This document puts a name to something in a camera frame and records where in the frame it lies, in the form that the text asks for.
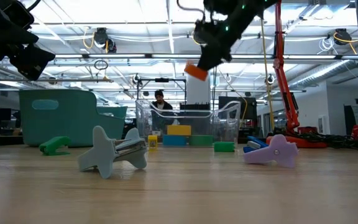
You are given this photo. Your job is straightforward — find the small green stapler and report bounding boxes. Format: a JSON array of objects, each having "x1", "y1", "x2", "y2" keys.
[{"x1": 39, "y1": 136, "x2": 71, "y2": 157}]

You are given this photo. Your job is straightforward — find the hanging yellow cable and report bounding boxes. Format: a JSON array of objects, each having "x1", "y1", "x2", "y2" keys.
[{"x1": 259, "y1": 18, "x2": 275, "y2": 131}]

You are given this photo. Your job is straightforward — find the small green cylinder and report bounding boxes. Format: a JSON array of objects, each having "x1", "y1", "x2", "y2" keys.
[{"x1": 213, "y1": 141, "x2": 236, "y2": 153}]

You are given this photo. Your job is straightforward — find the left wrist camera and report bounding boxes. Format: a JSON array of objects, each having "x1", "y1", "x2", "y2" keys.
[{"x1": 9, "y1": 43, "x2": 57, "y2": 82}]

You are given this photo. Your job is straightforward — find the clear plastic bin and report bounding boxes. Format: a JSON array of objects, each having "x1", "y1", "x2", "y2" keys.
[{"x1": 135, "y1": 99, "x2": 242, "y2": 147}]

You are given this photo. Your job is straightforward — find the black ceiling cable reel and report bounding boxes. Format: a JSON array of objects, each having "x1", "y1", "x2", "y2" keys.
[
  {"x1": 93, "y1": 27, "x2": 118, "y2": 54},
  {"x1": 333, "y1": 27, "x2": 358, "y2": 47}
]

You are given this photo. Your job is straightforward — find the light blue staple remover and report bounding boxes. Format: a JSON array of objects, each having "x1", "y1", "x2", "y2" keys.
[{"x1": 77, "y1": 125, "x2": 148, "y2": 180}]

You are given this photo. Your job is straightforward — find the yellow tape roll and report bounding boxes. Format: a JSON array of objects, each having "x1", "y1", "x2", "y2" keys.
[{"x1": 167, "y1": 124, "x2": 192, "y2": 136}]

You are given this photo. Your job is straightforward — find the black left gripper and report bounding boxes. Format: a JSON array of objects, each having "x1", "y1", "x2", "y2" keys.
[{"x1": 0, "y1": 0, "x2": 40, "y2": 62}]

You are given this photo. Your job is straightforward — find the orange tape roll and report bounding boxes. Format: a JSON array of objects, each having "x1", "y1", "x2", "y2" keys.
[{"x1": 183, "y1": 60, "x2": 209, "y2": 82}]

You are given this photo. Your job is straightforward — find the black background camera rig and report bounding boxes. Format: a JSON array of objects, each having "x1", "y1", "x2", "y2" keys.
[{"x1": 136, "y1": 77, "x2": 188, "y2": 108}]

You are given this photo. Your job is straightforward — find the black tangled cables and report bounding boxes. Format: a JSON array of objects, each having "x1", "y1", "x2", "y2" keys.
[{"x1": 293, "y1": 129, "x2": 358, "y2": 151}]

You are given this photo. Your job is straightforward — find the person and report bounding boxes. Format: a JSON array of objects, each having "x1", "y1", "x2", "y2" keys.
[{"x1": 151, "y1": 89, "x2": 174, "y2": 127}]

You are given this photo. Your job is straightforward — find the teal plastic bin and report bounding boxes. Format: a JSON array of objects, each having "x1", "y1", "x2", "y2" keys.
[{"x1": 18, "y1": 89, "x2": 129, "y2": 148}]

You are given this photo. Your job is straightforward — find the small blue stapler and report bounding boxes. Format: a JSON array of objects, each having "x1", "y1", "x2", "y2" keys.
[{"x1": 242, "y1": 135, "x2": 269, "y2": 154}]

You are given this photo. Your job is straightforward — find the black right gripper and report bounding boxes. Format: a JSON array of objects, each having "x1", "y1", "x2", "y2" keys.
[{"x1": 192, "y1": 17, "x2": 246, "y2": 72}]

